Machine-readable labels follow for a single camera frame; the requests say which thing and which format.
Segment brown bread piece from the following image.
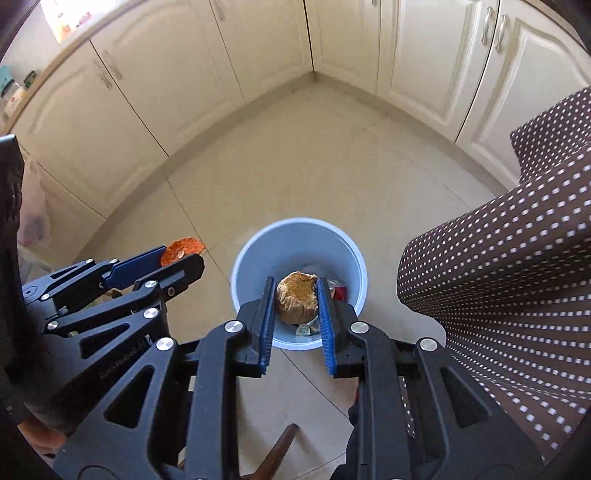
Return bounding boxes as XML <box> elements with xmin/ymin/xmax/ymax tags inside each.
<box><xmin>276</xmin><ymin>271</ymin><xmax>320</xmax><ymax>324</ymax></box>

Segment person's left hand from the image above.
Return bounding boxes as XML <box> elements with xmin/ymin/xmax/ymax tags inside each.
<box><xmin>18</xmin><ymin>414</ymin><xmax>63</xmax><ymax>457</ymax></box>

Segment brown dotted tablecloth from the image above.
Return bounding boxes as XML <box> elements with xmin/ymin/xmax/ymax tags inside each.
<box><xmin>396</xmin><ymin>85</ymin><xmax>591</xmax><ymax>467</ymax></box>

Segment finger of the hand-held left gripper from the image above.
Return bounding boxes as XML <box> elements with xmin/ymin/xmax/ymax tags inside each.
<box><xmin>22</xmin><ymin>247</ymin><xmax>168</xmax><ymax>301</ymax></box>
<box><xmin>44</xmin><ymin>254</ymin><xmax>205</xmax><ymax>361</ymax></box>

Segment translucent plastic bag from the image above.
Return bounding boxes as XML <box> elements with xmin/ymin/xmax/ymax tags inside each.
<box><xmin>18</xmin><ymin>157</ymin><xmax>52</xmax><ymax>250</ymax></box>

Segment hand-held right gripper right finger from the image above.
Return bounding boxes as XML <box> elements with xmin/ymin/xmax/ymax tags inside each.
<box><xmin>316</xmin><ymin>277</ymin><xmax>543</xmax><ymax>480</ymax></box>

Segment beige kitchen countertop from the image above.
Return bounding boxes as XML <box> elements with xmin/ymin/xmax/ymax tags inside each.
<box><xmin>0</xmin><ymin>0</ymin><xmax>112</xmax><ymax>134</ymax></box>

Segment cream base cabinets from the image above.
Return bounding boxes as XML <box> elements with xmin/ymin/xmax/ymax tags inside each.
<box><xmin>0</xmin><ymin>0</ymin><xmax>591</xmax><ymax>259</ymax></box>

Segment white jar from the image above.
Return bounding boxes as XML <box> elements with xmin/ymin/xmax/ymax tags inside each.
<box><xmin>2</xmin><ymin>82</ymin><xmax>28</xmax><ymax>116</ymax></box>

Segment wooden chair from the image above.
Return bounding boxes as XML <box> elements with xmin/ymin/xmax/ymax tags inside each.
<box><xmin>249</xmin><ymin>422</ymin><xmax>301</xmax><ymax>480</ymax></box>

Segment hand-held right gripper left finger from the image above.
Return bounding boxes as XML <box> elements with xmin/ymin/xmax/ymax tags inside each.
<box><xmin>54</xmin><ymin>276</ymin><xmax>278</xmax><ymax>480</ymax></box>

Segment light blue plastic bucket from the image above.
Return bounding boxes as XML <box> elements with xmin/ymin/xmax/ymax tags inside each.
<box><xmin>231</xmin><ymin>218</ymin><xmax>369</xmax><ymax>352</ymax></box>

